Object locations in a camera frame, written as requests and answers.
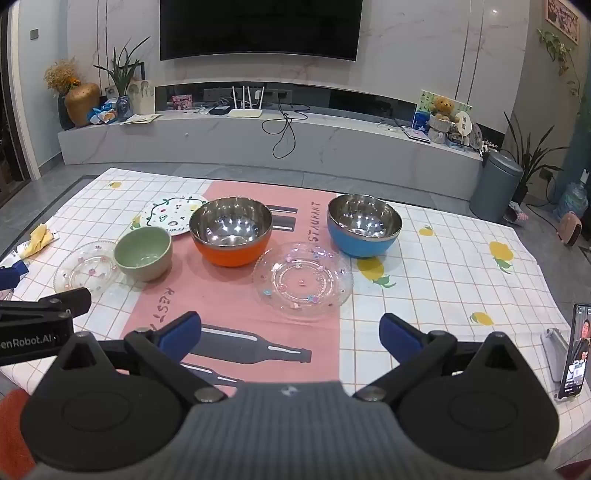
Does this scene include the colourful picture board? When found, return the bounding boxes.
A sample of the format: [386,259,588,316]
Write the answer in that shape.
[412,90,472,139]

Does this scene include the white checked lemon tablecloth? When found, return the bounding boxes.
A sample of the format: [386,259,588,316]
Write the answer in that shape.
[0,167,573,402]

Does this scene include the grey phone stand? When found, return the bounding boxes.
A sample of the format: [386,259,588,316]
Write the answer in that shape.
[540,327,573,384]

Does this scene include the grey trash can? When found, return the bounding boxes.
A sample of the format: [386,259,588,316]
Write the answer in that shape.
[470,151,525,223]

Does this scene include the white and blue box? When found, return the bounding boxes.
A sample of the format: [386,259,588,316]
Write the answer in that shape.
[0,251,28,289]

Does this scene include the smartphone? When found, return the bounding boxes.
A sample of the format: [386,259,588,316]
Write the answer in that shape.
[558,302,591,400]

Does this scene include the white router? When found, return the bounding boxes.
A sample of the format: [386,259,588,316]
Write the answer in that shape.
[227,85,265,118]

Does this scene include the dark glass cabinet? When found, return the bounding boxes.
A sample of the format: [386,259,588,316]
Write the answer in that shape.
[0,14,35,195]

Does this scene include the green plant in blue vase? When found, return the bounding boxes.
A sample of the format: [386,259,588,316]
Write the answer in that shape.
[93,37,151,123]

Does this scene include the black television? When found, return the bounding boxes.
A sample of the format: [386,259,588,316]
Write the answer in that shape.
[159,0,363,62]

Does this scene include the large clear glass plate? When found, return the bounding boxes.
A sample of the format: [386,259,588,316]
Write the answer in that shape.
[253,242,354,321]

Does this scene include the tall potted plant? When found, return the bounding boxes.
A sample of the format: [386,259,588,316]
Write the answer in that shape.
[501,111,571,205]

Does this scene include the small clear glass plate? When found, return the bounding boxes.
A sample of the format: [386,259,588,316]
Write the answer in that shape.
[53,241,123,296]

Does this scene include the white printed ceramic plate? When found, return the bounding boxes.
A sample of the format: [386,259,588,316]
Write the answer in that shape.
[140,195,208,237]

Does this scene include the yellow cloth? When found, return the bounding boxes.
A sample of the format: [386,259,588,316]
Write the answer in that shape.
[21,223,60,259]

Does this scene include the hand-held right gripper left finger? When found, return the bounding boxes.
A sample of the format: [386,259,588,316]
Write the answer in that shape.
[58,310,229,403]

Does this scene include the teddy bear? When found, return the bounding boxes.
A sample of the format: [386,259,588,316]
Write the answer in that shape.
[431,96,455,121]

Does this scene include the illustrated card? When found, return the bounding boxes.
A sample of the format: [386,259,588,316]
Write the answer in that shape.
[127,79,155,116]

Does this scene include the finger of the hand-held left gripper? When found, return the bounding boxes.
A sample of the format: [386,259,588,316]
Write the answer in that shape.
[0,287,92,324]

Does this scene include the pink printed placemat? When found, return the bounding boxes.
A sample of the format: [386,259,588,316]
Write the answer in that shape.
[121,179,342,398]

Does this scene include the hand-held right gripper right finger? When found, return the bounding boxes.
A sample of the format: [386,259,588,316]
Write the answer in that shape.
[353,313,523,402]

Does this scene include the blue water jug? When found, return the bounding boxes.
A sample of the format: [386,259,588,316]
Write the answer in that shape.
[553,181,589,220]

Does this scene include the gold vase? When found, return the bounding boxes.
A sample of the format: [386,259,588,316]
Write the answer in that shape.
[65,82,101,127]

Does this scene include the black cable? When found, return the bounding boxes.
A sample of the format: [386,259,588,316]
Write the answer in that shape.
[261,99,310,160]

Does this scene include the framed wall picture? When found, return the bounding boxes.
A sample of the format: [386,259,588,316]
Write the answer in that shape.
[545,0,580,45]

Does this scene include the dried flower bouquet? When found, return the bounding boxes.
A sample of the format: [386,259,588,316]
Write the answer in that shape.
[44,58,81,97]

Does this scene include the hanging vine plant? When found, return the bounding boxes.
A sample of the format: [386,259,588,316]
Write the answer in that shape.
[536,28,583,100]

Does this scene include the orange steel bowl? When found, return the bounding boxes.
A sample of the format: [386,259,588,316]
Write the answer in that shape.
[189,197,273,267]

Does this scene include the green ceramic bowl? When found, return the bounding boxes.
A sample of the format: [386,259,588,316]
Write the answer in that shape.
[114,226,173,282]

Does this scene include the blue steel bowl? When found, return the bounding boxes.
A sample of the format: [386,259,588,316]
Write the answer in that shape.
[327,194,403,258]

